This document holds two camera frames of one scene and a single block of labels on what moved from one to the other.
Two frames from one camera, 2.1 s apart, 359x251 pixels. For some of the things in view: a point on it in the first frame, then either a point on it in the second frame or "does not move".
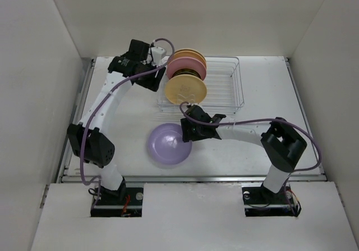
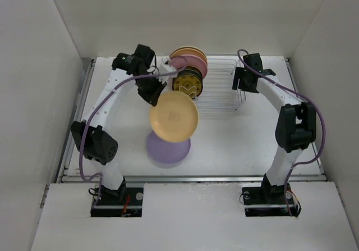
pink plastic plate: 185,62 does not move
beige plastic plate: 186,85 → 174,117
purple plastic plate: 166,145 does not move
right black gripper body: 194,131 → 243,85
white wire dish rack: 224,90 does not move
